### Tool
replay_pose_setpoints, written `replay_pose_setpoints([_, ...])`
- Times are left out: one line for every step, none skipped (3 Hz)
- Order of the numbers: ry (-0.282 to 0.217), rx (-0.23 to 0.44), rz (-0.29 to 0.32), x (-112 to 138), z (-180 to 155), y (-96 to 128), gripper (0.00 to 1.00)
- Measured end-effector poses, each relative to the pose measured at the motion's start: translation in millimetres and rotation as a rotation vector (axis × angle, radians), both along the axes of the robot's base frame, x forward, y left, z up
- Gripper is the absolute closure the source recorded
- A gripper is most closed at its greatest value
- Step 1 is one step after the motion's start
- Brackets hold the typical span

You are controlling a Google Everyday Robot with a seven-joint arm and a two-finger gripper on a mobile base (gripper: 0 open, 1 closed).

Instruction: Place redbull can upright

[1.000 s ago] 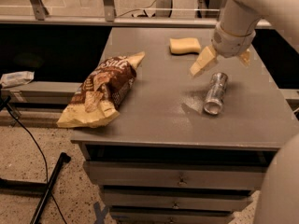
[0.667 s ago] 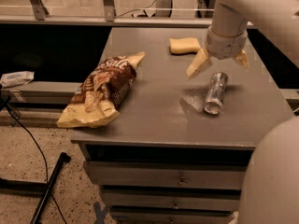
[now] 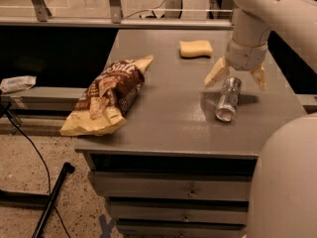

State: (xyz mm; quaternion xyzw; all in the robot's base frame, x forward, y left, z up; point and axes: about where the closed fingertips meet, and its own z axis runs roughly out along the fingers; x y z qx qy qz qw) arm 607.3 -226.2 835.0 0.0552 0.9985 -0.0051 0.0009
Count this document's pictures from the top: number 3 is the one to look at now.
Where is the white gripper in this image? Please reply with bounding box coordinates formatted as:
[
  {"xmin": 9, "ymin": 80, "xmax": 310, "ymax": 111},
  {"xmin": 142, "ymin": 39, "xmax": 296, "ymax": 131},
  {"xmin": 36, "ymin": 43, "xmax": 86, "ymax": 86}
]
[{"xmin": 204, "ymin": 38, "xmax": 267, "ymax": 91}]

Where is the silver redbull can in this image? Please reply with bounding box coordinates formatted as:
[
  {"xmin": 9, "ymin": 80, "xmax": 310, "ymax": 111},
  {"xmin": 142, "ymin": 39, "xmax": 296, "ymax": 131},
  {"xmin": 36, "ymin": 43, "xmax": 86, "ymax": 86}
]
[{"xmin": 215, "ymin": 76, "xmax": 242, "ymax": 122}]

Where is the yellow sponge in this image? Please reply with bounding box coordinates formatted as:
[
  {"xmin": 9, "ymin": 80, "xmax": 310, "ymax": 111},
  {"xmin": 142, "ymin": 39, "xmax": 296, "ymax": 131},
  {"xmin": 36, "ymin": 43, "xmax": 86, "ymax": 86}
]
[{"xmin": 179, "ymin": 40, "xmax": 213, "ymax": 59}]

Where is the grey drawer cabinet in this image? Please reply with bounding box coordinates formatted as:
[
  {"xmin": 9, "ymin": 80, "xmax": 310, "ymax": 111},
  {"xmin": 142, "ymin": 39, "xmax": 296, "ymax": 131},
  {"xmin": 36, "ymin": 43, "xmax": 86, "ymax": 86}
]
[{"xmin": 74, "ymin": 28, "xmax": 308, "ymax": 238}]

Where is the top grey drawer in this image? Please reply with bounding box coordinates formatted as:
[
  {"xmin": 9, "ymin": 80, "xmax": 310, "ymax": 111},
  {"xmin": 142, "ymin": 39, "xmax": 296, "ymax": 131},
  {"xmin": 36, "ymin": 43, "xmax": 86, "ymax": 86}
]
[{"xmin": 88, "ymin": 172, "xmax": 251, "ymax": 201}]

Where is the grey drawer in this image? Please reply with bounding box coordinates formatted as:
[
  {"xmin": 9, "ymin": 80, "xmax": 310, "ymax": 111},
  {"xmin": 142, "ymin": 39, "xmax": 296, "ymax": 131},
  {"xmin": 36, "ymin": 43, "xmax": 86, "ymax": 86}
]
[
  {"xmin": 110, "ymin": 200, "xmax": 249, "ymax": 225},
  {"xmin": 117, "ymin": 220, "xmax": 246, "ymax": 238},
  {"xmin": 88, "ymin": 172, "xmax": 251, "ymax": 201}
]

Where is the brown chip bag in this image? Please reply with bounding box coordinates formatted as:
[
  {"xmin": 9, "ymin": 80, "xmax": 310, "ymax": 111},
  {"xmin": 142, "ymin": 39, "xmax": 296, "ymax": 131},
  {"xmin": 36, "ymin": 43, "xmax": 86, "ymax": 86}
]
[{"xmin": 60, "ymin": 55, "xmax": 154, "ymax": 136}]

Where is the middle grey drawer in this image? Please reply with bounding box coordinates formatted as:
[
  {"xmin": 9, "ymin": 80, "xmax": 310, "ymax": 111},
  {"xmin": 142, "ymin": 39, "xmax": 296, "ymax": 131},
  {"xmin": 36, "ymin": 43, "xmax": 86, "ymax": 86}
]
[{"xmin": 110, "ymin": 200, "xmax": 249, "ymax": 225}]

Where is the bottom grey drawer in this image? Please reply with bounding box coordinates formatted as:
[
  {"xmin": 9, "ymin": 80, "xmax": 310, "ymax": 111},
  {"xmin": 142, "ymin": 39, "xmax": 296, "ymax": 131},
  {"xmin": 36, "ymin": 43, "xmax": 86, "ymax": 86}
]
[{"xmin": 117, "ymin": 220, "xmax": 246, "ymax": 238}]

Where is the grey low shelf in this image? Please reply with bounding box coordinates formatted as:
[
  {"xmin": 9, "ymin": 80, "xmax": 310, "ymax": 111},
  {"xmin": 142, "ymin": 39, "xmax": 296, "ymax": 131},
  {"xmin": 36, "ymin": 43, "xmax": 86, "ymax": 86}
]
[{"xmin": 1, "ymin": 86, "xmax": 85, "ymax": 111}]

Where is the black tripod leg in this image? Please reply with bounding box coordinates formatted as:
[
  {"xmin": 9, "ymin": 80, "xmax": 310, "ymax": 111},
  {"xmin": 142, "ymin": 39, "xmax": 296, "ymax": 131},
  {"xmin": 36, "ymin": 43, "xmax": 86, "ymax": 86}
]
[{"xmin": 0, "ymin": 163, "xmax": 75, "ymax": 238}]

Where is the metal railing frame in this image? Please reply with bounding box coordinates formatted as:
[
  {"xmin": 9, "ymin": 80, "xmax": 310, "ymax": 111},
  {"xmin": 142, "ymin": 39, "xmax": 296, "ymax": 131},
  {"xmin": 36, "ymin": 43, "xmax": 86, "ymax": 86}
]
[{"xmin": 0, "ymin": 0, "xmax": 233, "ymax": 30}]

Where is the black floor cable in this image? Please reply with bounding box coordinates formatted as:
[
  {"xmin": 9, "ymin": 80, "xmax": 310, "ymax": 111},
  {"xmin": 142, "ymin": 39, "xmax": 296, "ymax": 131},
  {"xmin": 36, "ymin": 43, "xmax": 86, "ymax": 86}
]
[{"xmin": 0, "ymin": 99, "xmax": 72, "ymax": 238}]

